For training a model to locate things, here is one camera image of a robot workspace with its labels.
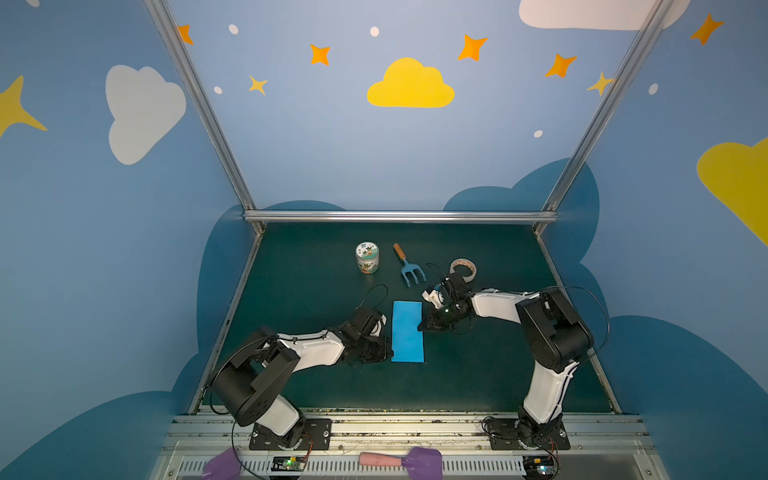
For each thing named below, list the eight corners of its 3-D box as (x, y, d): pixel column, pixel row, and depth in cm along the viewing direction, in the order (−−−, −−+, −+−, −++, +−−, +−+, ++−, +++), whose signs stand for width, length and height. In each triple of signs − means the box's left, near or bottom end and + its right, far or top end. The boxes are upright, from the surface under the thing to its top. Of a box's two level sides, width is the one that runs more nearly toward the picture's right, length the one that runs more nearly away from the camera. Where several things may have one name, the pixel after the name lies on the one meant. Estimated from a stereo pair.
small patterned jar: (355, 274, 107) (354, 261, 102) (357, 254, 113) (356, 241, 108) (379, 274, 107) (378, 261, 102) (379, 254, 113) (379, 241, 108)
